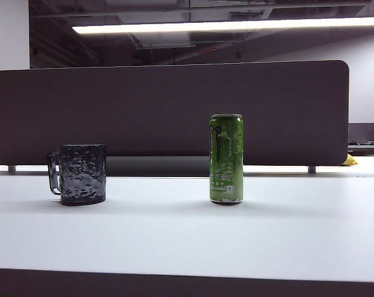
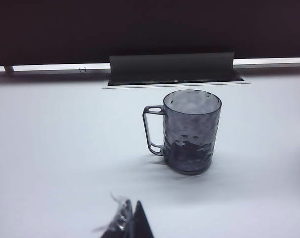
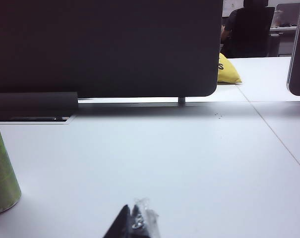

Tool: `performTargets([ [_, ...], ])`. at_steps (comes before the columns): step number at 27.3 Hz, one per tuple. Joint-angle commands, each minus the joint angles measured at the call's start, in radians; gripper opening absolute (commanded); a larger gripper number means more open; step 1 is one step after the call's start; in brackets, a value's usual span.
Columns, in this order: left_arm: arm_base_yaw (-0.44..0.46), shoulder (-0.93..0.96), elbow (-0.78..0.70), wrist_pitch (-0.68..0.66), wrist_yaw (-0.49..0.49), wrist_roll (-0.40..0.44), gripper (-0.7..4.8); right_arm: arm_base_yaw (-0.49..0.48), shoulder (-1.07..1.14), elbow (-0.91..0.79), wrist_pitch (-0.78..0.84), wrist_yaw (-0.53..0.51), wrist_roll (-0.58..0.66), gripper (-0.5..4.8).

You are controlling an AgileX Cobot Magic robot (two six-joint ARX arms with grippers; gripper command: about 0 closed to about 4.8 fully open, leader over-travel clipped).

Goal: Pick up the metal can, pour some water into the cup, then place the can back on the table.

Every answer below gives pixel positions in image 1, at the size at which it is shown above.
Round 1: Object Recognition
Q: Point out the green energy drink can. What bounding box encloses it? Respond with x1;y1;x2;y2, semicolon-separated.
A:
208;113;244;206

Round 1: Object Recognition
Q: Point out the dark grey desk divider panel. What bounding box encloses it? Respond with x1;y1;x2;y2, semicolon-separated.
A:
0;59;351;166

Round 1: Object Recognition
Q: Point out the dark textured glass mug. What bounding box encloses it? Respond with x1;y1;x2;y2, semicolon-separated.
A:
47;143;108;206

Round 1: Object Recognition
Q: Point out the long ceiling light strip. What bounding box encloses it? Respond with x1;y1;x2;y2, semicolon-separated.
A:
71;17;374;35

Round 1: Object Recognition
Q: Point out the yellow object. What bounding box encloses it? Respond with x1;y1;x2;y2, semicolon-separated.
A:
342;153;359;167

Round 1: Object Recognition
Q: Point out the dark background desk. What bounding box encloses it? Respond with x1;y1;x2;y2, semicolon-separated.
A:
347;140;374;155

